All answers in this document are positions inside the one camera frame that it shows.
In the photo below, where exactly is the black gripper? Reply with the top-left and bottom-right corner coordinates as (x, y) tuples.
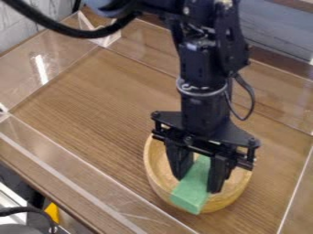
(151, 77), (260, 194)

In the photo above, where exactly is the green rectangular block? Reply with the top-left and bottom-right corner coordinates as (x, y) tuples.
(169, 155), (209, 215)

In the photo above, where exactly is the clear acrylic corner bracket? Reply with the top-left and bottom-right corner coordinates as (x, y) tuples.
(77, 11), (120, 48)

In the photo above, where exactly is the brown wooden bowl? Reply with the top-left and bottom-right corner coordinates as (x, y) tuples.
(143, 136), (251, 215)

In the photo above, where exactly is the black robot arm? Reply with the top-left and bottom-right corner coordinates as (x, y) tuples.
(86, 0), (260, 194)

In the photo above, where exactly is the black cable lower left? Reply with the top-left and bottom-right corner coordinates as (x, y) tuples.
(0, 206), (58, 234)

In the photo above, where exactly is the clear acrylic tray wall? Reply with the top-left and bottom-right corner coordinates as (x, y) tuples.
(0, 20), (313, 234)

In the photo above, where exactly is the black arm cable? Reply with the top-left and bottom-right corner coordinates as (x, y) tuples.
(0, 0), (141, 40)

